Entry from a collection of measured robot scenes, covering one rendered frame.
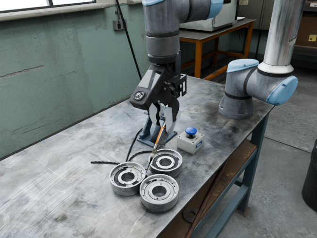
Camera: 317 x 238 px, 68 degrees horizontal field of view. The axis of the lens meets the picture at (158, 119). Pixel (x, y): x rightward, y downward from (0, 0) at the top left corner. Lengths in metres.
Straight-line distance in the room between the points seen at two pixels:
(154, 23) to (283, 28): 0.48
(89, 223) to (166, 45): 0.47
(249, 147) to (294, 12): 0.71
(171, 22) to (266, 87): 0.50
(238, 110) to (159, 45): 0.59
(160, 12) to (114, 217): 0.50
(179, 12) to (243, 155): 0.88
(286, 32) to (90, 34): 1.85
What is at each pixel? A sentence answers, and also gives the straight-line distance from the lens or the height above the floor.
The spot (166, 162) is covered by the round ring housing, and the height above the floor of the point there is 0.81.
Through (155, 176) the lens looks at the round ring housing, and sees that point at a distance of 0.69.
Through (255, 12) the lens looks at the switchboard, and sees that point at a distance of 4.41.
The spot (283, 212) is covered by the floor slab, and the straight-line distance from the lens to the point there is 1.82.
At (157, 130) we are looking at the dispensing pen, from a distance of 0.62.
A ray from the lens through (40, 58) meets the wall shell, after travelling 2.19.
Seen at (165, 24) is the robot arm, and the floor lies 1.24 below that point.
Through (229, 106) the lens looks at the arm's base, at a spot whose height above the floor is 0.85.
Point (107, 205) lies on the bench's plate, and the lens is 0.69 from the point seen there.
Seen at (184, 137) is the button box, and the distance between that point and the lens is 0.83.
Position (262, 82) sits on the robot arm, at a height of 0.99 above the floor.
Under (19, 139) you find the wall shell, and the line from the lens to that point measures 2.31.
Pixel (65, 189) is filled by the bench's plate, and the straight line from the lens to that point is 0.77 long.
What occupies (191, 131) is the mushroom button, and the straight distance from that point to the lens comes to 0.81.
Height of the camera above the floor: 1.32
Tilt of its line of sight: 31 degrees down
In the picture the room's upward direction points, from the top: 2 degrees counter-clockwise
